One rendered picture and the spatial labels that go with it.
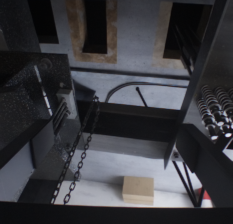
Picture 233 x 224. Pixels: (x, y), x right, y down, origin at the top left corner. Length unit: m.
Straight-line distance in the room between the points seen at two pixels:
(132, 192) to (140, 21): 2.04
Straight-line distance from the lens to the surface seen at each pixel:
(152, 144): 0.84
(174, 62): 1.32
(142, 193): 2.48
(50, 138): 0.17
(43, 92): 0.74
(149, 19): 1.20
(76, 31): 1.31
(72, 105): 0.69
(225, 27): 0.57
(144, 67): 1.32
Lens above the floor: 1.17
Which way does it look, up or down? 49 degrees down
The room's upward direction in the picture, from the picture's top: 167 degrees counter-clockwise
